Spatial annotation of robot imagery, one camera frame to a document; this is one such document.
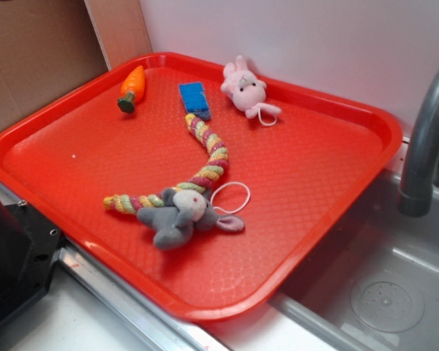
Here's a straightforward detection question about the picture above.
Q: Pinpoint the multicolour braided rope toy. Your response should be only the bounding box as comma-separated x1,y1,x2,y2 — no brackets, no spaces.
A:
102,113,229,215

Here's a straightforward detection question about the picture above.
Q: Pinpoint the brown cardboard panel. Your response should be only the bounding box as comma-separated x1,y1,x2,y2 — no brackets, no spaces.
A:
0,1,151,132

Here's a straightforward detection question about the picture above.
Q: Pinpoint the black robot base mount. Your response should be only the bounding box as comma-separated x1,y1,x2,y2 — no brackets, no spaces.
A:
0,201,64,327

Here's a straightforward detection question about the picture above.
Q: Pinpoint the grey toy sink basin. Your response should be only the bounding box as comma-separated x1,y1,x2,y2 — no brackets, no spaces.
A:
271,171,439,350

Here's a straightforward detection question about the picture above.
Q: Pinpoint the orange toy carrot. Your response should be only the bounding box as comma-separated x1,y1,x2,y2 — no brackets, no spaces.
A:
117,65,146,113

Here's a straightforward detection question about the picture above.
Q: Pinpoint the grey sink faucet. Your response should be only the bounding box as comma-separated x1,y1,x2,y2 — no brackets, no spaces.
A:
397,70,439,217

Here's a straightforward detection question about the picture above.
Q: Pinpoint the grey plush bunny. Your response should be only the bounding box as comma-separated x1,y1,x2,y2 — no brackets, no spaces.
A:
136,181,251,251

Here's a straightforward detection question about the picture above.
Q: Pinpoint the blue sponge block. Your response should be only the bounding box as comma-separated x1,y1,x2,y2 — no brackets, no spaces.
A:
179,82,211,121

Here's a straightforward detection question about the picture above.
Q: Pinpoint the red plastic tray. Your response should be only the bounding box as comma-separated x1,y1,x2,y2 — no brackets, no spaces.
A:
0,53,402,322

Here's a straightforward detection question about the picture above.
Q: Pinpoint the pink plush bunny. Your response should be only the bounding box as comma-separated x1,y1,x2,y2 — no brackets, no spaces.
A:
220,55,282,127

